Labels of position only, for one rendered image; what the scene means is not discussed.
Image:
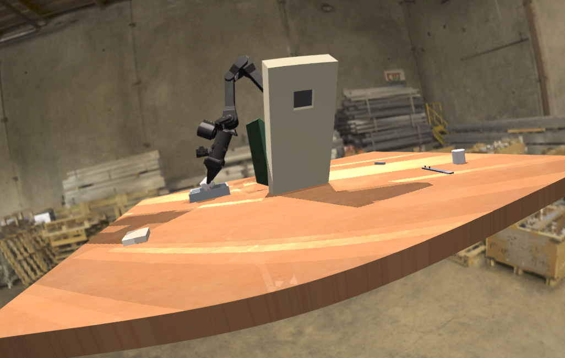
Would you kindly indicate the white rectangular block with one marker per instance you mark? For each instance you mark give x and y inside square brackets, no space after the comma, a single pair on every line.
[136,236]

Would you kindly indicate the grey cylinder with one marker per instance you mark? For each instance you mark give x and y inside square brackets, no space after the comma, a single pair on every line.
[458,156]

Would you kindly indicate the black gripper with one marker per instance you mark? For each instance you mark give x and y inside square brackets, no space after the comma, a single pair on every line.
[213,162]

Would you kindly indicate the white cylinder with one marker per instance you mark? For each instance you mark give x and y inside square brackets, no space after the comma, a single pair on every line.
[206,186]

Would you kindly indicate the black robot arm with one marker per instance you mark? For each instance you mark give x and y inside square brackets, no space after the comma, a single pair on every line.
[229,120]

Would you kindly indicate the beige service panel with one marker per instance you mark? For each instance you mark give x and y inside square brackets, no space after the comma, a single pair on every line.
[299,107]

